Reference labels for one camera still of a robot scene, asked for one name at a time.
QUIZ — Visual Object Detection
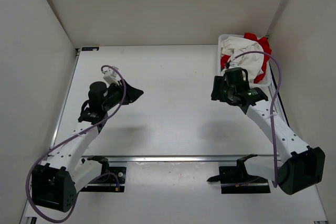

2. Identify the white t shirt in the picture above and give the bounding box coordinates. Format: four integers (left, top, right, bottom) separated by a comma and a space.
220, 36, 265, 83

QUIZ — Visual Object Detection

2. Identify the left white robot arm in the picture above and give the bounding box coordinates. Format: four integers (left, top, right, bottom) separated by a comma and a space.
31, 81, 144, 212

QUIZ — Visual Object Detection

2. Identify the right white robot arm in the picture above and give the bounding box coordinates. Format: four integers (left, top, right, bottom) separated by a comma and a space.
208, 68, 325, 195

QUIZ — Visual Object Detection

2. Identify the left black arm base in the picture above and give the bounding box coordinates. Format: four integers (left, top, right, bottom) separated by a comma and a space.
71, 156, 127, 193

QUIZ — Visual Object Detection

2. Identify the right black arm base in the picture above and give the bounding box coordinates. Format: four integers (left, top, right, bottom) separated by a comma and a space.
207, 154, 270, 194

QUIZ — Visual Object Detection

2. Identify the white plastic basket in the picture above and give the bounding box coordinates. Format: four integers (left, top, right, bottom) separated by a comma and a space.
217, 34, 272, 88

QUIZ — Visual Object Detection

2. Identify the black label sticker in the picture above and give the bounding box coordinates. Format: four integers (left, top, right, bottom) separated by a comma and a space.
81, 47, 100, 51

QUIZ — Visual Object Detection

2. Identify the red t shirt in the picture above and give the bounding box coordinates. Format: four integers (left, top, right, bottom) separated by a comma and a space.
226, 33, 272, 85

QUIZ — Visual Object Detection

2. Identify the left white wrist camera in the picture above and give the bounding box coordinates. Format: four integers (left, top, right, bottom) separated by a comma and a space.
101, 65, 118, 84

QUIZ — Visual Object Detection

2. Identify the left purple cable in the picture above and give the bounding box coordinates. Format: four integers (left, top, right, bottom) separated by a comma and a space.
25, 64, 128, 222

